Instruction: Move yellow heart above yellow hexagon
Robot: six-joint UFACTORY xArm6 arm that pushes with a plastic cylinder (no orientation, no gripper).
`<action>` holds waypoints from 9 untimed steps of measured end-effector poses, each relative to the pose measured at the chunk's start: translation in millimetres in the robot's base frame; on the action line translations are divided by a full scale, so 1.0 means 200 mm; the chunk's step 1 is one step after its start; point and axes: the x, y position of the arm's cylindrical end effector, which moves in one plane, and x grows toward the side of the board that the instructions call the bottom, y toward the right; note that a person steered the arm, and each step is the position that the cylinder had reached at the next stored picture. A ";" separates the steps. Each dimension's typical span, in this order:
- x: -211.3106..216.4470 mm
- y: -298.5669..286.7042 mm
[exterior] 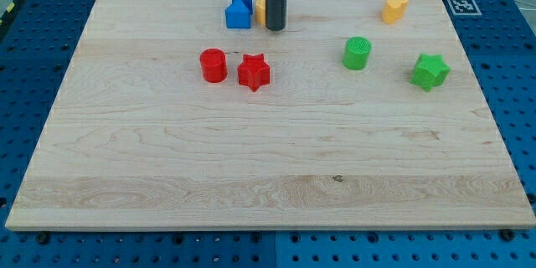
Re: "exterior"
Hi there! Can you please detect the yellow hexagon block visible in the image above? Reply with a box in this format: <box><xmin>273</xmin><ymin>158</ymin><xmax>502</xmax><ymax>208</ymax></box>
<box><xmin>255</xmin><ymin>0</ymin><xmax>266</xmax><ymax>27</ymax></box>

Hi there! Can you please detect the yellow heart block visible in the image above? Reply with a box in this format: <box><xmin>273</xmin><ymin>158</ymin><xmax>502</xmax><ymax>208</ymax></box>
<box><xmin>381</xmin><ymin>0</ymin><xmax>409</xmax><ymax>24</ymax></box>

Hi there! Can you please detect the red star block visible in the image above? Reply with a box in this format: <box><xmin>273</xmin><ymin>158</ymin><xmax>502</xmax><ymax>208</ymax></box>
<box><xmin>237</xmin><ymin>54</ymin><xmax>271</xmax><ymax>92</ymax></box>

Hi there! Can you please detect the red cylinder block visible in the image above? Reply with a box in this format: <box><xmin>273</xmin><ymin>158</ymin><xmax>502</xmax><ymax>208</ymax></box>
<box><xmin>199</xmin><ymin>48</ymin><xmax>228</xmax><ymax>83</ymax></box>

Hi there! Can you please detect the wooden board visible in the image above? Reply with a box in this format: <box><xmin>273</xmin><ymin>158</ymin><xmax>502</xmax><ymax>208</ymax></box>
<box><xmin>6</xmin><ymin>0</ymin><xmax>535</xmax><ymax>231</ymax></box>

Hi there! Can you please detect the blue triangle block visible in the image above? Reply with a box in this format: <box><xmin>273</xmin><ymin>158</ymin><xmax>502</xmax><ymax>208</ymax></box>
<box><xmin>224</xmin><ymin>0</ymin><xmax>251</xmax><ymax>29</ymax></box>

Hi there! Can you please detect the green cylinder block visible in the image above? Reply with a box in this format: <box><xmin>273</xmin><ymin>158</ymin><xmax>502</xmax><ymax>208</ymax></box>
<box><xmin>343</xmin><ymin>36</ymin><xmax>372</xmax><ymax>70</ymax></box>

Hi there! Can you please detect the green star block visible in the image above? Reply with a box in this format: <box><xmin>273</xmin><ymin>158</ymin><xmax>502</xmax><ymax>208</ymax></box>
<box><xmin>410</xmin><ymin>54</ymin><xmax>451</xmax><ymax>92</ymax></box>

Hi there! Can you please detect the white fiducial marker tag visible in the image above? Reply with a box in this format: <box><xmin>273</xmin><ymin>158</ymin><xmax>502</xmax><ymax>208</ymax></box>
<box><xmin>446</xmin><ymin>0</ymin><xmax>482</xmax><ymax>16</ymax></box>

